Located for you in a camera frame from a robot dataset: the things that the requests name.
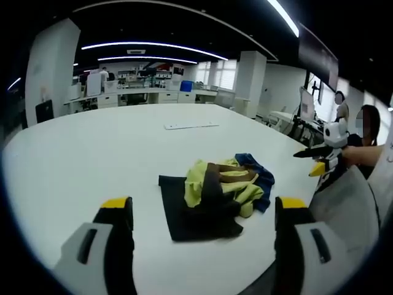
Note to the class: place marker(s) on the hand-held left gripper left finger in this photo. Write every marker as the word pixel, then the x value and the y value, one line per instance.
pixel 92 246

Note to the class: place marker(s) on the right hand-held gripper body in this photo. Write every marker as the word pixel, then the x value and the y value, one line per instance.
pixel 335 135

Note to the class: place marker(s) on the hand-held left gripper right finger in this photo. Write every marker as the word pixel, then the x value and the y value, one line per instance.
pixel 319 255

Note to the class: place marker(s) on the green brown blue garment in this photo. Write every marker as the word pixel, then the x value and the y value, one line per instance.
pixel 236 181

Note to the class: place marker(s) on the black template mat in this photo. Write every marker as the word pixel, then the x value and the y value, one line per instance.
pixel 196 221

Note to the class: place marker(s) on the computer monitor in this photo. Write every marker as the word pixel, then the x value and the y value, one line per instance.
pixel 307 106

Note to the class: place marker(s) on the white side desk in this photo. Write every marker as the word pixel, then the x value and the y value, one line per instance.
pixel 284 118

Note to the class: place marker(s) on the person's white clothing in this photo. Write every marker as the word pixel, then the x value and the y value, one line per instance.
pixel 383 181

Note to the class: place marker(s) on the long ceiling light strip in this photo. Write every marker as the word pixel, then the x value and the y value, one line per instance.
pixel 153 46
pixel 285 13
pixel 147 58

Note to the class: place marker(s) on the blue storage box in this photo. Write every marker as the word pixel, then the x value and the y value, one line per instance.
pixel 187 86

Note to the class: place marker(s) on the black office chair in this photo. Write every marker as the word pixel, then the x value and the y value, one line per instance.
pixel 45 111

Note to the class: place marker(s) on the long white counter desk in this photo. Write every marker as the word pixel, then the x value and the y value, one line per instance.
pixel 138 96

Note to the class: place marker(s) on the ceiling air vent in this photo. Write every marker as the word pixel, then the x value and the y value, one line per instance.
pixel 135 52

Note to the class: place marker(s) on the dark wall screen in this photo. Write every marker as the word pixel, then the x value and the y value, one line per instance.
pixel 319 58

